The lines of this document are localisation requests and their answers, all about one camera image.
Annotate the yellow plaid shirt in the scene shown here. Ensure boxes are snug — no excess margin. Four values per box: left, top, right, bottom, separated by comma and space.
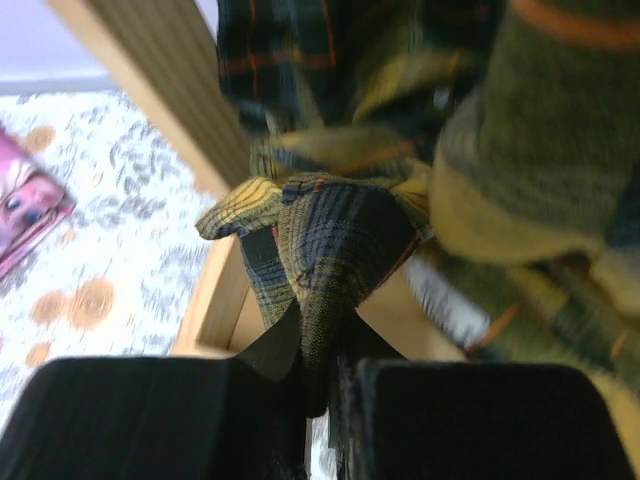
195, 0, 640, 419

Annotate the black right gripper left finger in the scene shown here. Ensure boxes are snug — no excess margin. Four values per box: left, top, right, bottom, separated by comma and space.
1, 305, 306, 479

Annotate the purple folded cloth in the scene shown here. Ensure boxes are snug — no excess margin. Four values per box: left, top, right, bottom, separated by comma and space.
1, 125, 75, 276

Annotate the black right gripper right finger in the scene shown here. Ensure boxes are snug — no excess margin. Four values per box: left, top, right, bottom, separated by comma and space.
327, 319, 636, 480

